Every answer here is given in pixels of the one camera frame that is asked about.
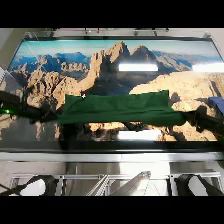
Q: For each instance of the green shirt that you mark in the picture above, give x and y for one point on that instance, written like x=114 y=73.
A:
x=126 y=108

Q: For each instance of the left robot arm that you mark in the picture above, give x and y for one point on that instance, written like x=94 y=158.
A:
x=20 y=107

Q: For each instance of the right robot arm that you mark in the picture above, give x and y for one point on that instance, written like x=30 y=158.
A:
x=210 y=124

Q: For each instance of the blue garment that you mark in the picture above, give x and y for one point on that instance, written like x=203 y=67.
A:
x=218 y=103

